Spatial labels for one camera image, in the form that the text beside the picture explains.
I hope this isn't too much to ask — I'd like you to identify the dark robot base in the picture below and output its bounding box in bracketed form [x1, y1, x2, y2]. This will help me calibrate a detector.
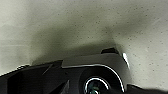
[31, 47, 133, 94]

